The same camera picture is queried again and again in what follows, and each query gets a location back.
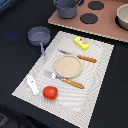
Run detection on yellow butter box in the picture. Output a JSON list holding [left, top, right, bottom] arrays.
[[74, 36, 89, 51]]

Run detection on red toy tomato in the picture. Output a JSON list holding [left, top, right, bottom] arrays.
[[43, 86, 58, 100]]

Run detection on white toy fish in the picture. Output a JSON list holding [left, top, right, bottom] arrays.
[[27, 75, 39, 95]]

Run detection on small grey saucepan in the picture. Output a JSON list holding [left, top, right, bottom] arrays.
[[28, 26, 50, 56]]

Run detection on grey pot with handles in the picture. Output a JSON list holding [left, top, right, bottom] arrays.
[[53, 0, 81, 19]]

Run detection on round wooden plate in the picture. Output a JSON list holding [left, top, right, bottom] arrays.
[[55, 55, 82, 78]]

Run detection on beige woven placemat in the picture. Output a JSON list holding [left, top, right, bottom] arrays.
[[12, 31, 113, 128]]

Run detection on black front right burner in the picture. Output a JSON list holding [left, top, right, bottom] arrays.
[[80, 13, 98, 24]]

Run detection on cream bowl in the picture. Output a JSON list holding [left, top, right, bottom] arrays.
[[117, 4, 128, 30]]

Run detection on wooden handled knife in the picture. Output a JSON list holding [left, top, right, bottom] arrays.
[[58, 49, 97, 63]]

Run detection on wooden handled fork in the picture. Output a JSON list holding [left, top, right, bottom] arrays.
[[43, 70, 84, 89]]

